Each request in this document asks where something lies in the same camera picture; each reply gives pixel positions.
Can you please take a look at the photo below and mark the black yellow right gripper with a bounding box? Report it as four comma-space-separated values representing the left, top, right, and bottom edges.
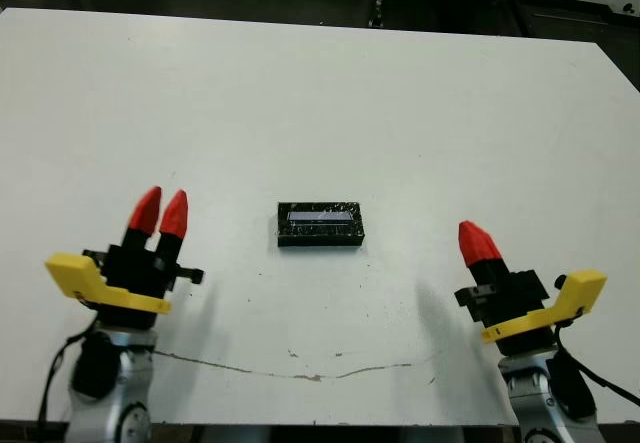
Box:
453, 220, 608, 358

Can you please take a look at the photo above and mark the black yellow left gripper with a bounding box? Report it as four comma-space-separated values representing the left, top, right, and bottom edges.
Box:
44, 186, 205, 332

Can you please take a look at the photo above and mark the black camera box lid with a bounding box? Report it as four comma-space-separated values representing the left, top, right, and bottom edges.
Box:
276, 201, 366, 250

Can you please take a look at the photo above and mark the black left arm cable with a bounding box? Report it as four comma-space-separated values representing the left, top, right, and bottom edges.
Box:
37, 322, 101, 424

